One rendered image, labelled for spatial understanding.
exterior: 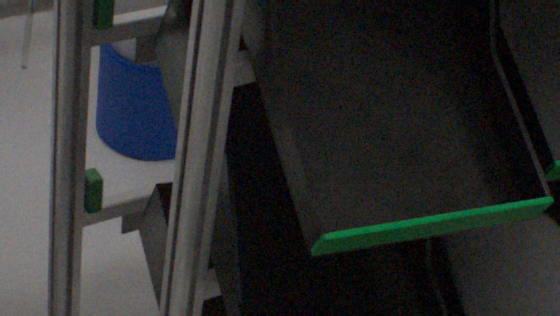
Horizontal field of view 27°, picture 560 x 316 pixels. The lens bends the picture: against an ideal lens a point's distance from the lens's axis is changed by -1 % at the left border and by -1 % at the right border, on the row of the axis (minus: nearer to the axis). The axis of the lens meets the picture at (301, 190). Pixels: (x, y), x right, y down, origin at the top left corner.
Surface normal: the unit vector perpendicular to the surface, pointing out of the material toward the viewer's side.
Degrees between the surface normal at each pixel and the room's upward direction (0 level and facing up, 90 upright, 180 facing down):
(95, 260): 0
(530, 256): 25
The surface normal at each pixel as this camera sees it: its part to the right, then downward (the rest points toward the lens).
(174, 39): -0.91, 0.14
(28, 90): 0.15, -0.76
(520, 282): 0.29, -0.43
